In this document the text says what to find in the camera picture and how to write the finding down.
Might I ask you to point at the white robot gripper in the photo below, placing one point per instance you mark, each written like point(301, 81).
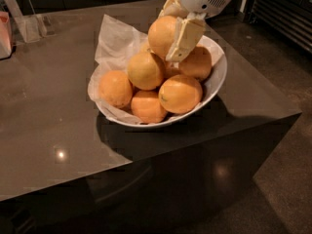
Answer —
point(189, 27)

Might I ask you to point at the orange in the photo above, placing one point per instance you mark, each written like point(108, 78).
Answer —
point(147, 107)
point(161, 35)
point(115, 88)
point(198, 64)
point(146, 71)
point(180, 94)

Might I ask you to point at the white ceramic bowl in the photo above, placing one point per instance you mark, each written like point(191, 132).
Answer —
point(217, 69)

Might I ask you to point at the white paper liner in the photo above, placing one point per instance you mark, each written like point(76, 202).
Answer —
point(113, 46)

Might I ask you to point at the black slatted appliance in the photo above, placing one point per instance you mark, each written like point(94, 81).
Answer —
point(292, 18)

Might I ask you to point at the pink white box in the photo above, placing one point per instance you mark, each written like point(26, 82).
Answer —
point(5, 36)

